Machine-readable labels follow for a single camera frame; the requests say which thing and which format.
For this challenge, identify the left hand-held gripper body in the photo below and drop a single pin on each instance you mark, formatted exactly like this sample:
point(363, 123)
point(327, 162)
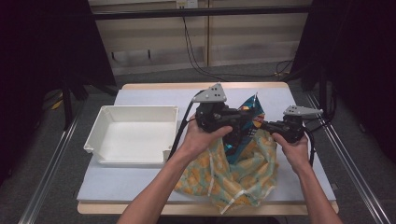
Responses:
point(211, 115)

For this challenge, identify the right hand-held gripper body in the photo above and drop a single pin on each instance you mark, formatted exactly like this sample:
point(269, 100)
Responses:
point(292, 127)

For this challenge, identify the blue snack packet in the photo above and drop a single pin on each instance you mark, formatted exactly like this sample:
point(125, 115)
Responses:
point(253, 107)

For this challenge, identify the fruit print fabric bag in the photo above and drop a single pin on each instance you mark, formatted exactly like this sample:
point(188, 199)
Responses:
point(249, 180)

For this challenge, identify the white plastic tray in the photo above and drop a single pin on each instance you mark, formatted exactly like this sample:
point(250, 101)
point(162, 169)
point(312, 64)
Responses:
point(134, 137)

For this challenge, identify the person's right hand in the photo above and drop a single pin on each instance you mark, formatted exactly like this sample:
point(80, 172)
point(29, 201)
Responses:
point(295, 154)

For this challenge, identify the person's left hand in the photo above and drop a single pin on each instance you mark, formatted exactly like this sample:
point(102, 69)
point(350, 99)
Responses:
point(199, 140)

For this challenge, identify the black curtain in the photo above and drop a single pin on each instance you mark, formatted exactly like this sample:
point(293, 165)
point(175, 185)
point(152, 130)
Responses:
point(46, 46)
point(358, 62)

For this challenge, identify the white table mat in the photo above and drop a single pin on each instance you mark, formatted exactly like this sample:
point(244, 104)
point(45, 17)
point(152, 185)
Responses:
point(140, 186)

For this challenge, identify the metal floor rail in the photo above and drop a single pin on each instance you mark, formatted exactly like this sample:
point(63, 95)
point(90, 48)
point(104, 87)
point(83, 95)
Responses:
point(351, 168)
point(49, 174)

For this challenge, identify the white wall socket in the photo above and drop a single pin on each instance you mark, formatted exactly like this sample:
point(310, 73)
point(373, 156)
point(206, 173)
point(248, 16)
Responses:
point(186, 3)

